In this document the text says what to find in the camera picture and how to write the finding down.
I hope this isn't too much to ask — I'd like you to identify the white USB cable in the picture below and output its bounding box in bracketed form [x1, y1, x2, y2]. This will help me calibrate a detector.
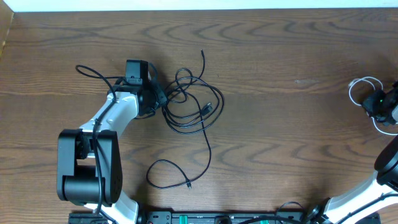
[348, 76, 398, 136]

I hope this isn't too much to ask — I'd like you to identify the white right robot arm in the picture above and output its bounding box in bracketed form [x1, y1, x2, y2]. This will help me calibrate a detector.
[320, 88, 397, 223]

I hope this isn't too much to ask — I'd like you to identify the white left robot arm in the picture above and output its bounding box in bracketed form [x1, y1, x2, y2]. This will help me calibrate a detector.
[57, 82, 167, 223]

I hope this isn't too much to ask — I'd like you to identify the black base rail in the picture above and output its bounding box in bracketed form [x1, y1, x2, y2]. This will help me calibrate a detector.
[68, 202, 382, 224]

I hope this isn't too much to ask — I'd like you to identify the cardboard box wall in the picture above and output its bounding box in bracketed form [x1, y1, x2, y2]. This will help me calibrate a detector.
[0, 0, 14, 55]

